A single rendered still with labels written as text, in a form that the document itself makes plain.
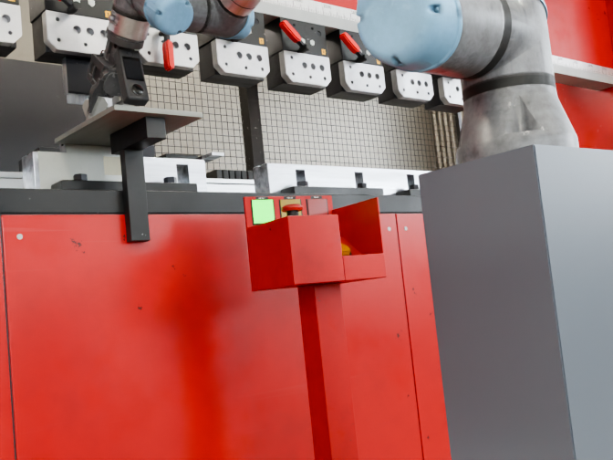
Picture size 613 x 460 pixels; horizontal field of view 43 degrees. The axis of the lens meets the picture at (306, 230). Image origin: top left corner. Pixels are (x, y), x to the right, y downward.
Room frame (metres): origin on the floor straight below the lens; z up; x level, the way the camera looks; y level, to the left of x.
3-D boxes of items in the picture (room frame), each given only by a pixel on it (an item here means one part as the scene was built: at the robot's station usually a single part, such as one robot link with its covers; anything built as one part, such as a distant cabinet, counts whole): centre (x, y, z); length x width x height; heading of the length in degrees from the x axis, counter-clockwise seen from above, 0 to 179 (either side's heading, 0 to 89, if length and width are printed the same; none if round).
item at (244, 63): (1.83, 0.13, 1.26); 0.15 x 0.09 x 0.17; 130
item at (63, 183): (1.58, 0.35, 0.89); 0.30 x 0.05 x 0.03; 130
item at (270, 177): (2.41, -0.54, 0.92); 1.68 x 0.06 x 0.10; 130
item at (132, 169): (1.45, 0.30, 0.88); 0.14 x 0.04 x 0.22; 40
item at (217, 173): (2.40, 0.09, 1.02); 0.44 x 0.06 x 0.04; 130
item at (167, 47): (1.65, 0.26, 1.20); 0.04 x 0.02 x 0.10; 40
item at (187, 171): (1.63, 0.38, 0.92); 0.39 x 0.06 x 0.10; 130
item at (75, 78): (1.59, 0.42, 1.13); 0.10 x 0.02 x 0.10; 130
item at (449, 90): (2.35, -0.48, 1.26); 0.15 x 0.09 x 0.17; 130
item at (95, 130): (1.48, 0.32, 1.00); 0.26 x 0.18 x 0.01; 40
